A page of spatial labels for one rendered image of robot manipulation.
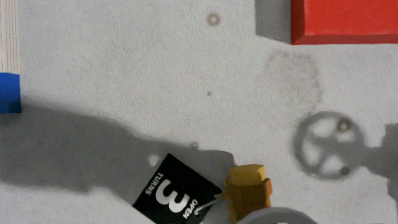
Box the red flat box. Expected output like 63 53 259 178
290 0 398 45

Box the grey pipe assembly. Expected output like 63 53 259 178
227 164 318 224

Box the black square tag with white number 3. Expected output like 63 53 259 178
132 153 239 224

